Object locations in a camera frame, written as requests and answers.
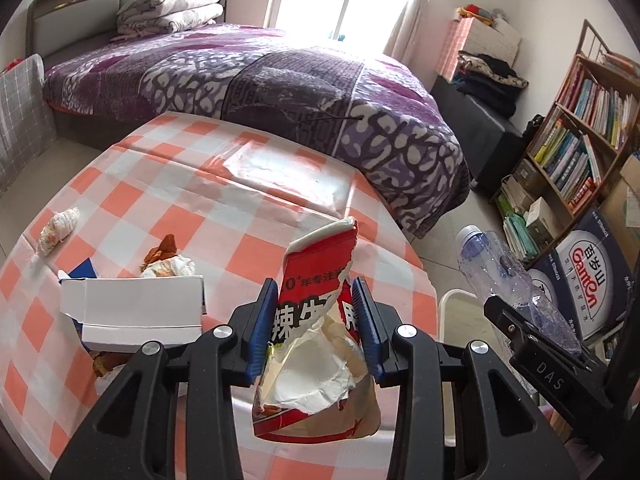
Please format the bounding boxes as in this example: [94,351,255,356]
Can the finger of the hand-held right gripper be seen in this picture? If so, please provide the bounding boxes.
[484,296,615,422]

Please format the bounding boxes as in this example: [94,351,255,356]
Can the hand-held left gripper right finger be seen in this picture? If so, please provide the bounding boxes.
[350,276,571,480]

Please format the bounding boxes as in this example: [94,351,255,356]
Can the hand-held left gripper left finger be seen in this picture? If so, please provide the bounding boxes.
[50,278,279,480]

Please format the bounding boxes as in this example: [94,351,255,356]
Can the torn red snack packet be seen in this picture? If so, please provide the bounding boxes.
[251,217,383,443]

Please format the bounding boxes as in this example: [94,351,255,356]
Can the clear plastic bottle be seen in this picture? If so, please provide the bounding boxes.
[456,225,583,356]

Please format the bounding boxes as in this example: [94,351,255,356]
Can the white and blue cardboard box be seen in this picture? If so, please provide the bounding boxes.
[57,258,206,353]

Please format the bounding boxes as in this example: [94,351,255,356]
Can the white tissue wad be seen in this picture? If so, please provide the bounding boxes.
[36,207,81,258]

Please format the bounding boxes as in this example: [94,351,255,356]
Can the blue printed carton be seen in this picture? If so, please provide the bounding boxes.
[555,205,633,341]
[527,252,583,341]

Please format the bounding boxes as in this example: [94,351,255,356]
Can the crumpled white paper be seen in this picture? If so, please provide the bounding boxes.
[140,255,198,278]

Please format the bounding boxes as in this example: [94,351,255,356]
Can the brown crumpled wrapper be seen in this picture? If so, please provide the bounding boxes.
[142,234,181,268]

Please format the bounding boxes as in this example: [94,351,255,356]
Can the stack of thin booklets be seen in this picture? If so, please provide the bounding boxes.
[502,210,541,261]

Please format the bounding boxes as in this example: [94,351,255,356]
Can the orange checked tablecloth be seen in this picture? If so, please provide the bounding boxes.
[0,110,441,480]

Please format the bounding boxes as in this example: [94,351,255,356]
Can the small cardboard box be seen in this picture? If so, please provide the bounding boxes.
[525,197,558,241]

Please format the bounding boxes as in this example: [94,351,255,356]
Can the brown food scrap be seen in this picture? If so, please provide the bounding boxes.
[90,352,131,378]

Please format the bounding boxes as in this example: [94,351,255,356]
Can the brown cardboard box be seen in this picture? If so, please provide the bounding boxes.
[600,150,640,241]

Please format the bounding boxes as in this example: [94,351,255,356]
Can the row of green blue books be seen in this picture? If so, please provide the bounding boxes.
[530,120,601,211]

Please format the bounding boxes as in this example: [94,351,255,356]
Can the dark storage bench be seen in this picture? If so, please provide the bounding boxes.
[430,75,526,196]

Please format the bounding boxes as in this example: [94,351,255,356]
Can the purple patterned blanket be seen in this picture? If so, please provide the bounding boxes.
[42,25,471,241]

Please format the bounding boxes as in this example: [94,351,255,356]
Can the black bag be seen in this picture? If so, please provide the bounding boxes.
[522,114,546,151]

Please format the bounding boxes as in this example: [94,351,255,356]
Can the pile of dark clothes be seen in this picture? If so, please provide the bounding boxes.
[452,52,530,118]

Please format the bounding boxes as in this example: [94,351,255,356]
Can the row of colourful books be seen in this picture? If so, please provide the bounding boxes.
[557,62,636,148]

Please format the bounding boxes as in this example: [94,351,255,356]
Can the white storage box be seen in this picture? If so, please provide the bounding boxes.
[460,17,522,68]

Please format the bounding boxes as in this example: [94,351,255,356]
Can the white curtain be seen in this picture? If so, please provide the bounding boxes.
[382,0,441,61]

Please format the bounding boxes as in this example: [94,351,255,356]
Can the grey checked cloth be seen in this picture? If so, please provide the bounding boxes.
[0,54,56,191]

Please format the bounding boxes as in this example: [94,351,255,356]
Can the colourful plush toy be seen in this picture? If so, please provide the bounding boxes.
[457,4,496,23]

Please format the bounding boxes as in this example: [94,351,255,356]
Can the wooden bookshelf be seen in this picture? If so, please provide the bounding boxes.
[492,19,640,261]

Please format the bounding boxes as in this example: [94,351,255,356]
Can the folded floral quilt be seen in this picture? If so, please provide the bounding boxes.
[116,0,224,36]

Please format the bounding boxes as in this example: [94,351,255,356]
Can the grey bed headboard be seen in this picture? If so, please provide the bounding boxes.
[26,0,201,56]

